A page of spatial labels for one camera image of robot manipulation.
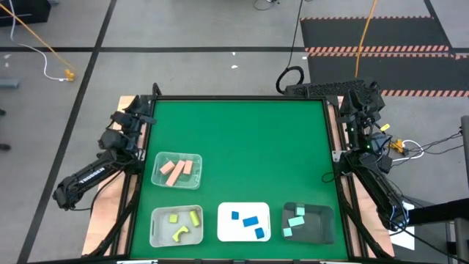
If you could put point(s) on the black hazard-striped floor mat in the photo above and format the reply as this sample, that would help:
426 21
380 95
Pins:
403 73
403 33

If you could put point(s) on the green table mat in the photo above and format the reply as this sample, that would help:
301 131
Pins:
238 146

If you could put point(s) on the long blue block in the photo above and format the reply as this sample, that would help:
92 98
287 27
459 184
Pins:
250 221

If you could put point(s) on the black beam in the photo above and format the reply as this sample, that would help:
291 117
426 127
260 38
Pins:
439 212

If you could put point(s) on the light wooden side board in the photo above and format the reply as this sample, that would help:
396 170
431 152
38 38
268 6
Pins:
94 238
360 194

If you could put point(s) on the light grey plastic bin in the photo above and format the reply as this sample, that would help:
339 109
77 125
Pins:
161 234

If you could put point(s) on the grey metal stand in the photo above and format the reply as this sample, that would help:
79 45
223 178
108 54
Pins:
459 238

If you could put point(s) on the black table frame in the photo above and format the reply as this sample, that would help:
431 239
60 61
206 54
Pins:
238 97

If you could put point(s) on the grey floor bar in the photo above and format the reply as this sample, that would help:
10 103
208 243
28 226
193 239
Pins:
9 83

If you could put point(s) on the white paper sheet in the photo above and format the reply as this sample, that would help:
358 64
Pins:
405 240

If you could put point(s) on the small blue block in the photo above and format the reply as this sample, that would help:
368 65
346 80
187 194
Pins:
259 233
235 215

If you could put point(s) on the yellow cube block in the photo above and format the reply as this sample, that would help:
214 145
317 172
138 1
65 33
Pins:
173 218

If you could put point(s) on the dark grey plastic bin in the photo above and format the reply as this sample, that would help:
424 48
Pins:
318 227

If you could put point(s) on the black cabinet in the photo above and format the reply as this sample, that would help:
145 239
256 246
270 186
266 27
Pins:
25 11

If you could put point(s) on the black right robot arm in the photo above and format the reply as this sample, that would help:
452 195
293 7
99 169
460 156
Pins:
383 190

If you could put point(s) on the short black frame strut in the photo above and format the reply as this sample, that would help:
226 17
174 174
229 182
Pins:
154 88

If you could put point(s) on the white plastic bin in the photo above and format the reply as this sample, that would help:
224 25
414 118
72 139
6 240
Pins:
227 231

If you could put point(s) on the person's shoe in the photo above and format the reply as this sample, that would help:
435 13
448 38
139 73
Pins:
4 147

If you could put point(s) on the yellow cylinder block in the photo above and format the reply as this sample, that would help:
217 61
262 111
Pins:
195 218

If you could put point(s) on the black perforated computer case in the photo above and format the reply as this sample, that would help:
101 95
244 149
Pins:
322 89

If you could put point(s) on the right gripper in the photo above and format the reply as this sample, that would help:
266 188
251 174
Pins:
361 116

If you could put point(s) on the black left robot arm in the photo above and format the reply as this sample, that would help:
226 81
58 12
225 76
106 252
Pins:
88 179

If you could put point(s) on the clear plastic bin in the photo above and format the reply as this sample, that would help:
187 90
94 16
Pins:
194 181

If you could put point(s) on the grey metal post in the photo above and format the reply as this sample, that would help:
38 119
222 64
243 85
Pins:
465 146

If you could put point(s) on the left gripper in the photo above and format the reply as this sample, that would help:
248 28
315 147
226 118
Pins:
132 120

